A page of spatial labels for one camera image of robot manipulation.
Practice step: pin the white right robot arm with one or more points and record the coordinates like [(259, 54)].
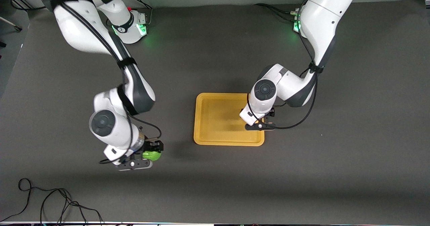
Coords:
[(84, 28)]

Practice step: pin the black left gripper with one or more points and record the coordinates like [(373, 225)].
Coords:
[(270, 112)]

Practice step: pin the yellow plastic tray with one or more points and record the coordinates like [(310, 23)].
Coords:
[(218, 118)]

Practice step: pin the orange-brown potato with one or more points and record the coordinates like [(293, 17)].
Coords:
[(264, 120)]

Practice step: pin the green apple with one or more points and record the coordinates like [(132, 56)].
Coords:
[(153, 156)]

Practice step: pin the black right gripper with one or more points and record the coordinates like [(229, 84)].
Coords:
[(152, 146)]

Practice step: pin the dark metal stand leg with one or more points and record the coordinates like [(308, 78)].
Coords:
[(11, 24)]

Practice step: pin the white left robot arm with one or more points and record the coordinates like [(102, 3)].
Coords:
[(319, 21)]

